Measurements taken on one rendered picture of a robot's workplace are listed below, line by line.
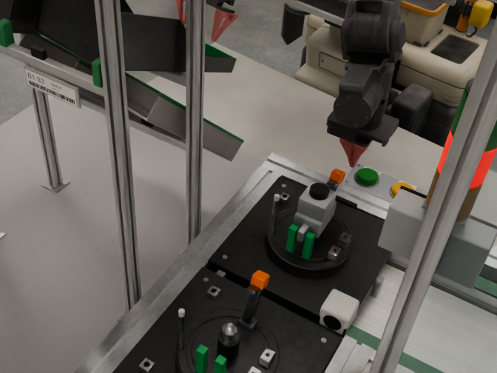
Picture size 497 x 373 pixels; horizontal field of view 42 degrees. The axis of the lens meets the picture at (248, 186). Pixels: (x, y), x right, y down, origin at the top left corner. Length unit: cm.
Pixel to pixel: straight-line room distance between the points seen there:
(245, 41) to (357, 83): 258
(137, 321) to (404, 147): 76
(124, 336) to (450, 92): 126
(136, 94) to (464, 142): 61
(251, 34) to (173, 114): 259
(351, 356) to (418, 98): 103
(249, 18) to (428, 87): 190
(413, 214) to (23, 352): 64
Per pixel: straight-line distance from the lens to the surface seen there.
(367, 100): 93
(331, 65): 175
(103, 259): 119
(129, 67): 86
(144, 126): 105
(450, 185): 69
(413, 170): 143
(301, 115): 152
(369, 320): 106
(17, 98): 311
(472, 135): 65
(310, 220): 99
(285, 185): 116
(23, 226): 127
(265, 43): 348
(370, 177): 121
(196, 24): 88
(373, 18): 96
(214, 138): 109
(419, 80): 196
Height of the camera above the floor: 175
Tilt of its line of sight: 43 degrees down
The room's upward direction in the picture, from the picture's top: 5 degrees clockwise
